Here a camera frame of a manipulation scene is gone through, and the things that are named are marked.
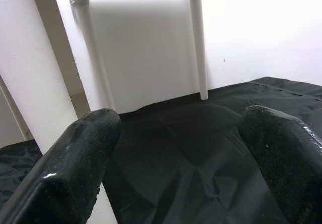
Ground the black table cloth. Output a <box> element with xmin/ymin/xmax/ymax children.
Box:
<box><xmin>0</xmin><ymin>76</ymin><xmax>322</xmax><ymax>224</ymax></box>

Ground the white plastic table leg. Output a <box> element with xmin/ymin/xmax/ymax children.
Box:
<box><xmin>67</xmin><ymin>0</ymin><xmax>117</xmax><ymax>112</ymax></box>
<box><xmin>0</xmin><ymin>0</ymin><xmax>114</xmax><ymax>224</ymax></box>
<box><xmin>185</xmin><ymin>0</ymin><xmax>209</xmax><ymax>101</ymax></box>

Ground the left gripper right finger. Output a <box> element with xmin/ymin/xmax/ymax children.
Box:
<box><xmin>237</xmin><ymin>105</ymin><xmax>322</xmax><ymax>224</ymax></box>

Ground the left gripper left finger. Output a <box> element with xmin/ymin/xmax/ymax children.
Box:
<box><xmin>0</xmin><ymin>108</ymin><xmax>123</xmax><ymax>224</ymax></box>

